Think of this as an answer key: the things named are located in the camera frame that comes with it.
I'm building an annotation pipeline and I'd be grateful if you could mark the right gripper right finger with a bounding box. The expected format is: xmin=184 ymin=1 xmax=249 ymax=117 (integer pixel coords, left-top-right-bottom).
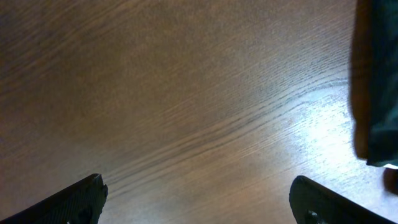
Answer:
xmin=289 ymin=175 xmax=395 ymax=224

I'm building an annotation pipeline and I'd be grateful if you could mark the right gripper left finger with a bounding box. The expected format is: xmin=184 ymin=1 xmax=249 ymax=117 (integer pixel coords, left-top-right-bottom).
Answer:
xmin=1 ymin=174 xmax=108 ymax=224

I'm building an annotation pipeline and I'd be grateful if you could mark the dark grey t-shirt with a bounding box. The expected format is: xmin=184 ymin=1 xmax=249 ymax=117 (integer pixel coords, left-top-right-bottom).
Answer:
xmin=367 ymin=0 xmax=397 ymax=169

